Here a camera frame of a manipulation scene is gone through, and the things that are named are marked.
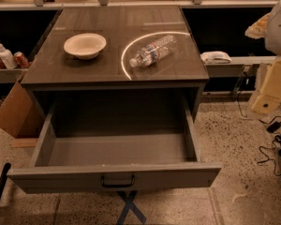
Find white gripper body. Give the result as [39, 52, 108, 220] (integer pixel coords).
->
[265, 0, 281, 56]

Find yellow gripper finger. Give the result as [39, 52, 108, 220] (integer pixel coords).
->
[250, 58, 281, 115]
[244, 13, 270, 39]

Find clear plastic water bottle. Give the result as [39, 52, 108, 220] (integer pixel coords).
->
[129, 35, 177, 68]

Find open grey top drawer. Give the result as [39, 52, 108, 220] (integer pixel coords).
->
[8, 97, 221, 193]

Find white pump bottle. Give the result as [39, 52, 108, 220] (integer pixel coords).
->
[0, 42, 17, 69]

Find white folded cloth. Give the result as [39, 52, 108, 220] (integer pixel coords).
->
[200, 51, 231, 64]

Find white paper bowl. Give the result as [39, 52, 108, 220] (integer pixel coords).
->
[64, 33, 107, 60]

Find blue tape cross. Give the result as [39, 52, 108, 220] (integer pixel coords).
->
[116, 190, 147, 225]

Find red soda can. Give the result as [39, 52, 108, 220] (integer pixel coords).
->
[14, 52, 30, 68]

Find brown cardboard box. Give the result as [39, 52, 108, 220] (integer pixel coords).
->
[0, 70, 44, 139]

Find black power adapter cable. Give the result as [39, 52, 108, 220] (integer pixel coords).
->
[236, 87, 281, 177]

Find black drawer handle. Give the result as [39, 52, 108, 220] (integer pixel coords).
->
[100, 175, 135, 188]

